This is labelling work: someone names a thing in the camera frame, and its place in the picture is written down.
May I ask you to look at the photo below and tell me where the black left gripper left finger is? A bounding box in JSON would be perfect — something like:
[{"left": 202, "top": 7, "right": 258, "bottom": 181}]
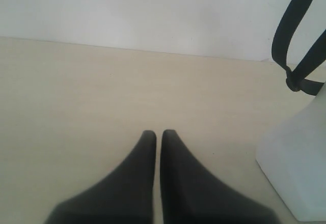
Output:
[{"left": 46, "top": 130, "right": 156, "bottom": 223}]

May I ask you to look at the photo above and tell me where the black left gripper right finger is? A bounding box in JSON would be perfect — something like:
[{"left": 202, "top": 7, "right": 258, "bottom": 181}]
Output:
[{"left": 160, "top": 129, "right": 277, "bottom": 223}]

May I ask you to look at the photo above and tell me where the black helmet with tinted visor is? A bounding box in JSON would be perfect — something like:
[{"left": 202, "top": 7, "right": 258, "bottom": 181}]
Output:
[{"left": 271, "top": 0, "right": 325, "bottom": 96}]

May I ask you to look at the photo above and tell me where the white mannequin head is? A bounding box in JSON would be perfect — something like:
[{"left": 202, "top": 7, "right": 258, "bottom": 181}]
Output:
[{"left": 256, "top": 84, "right": 325, "bottom": 221}]

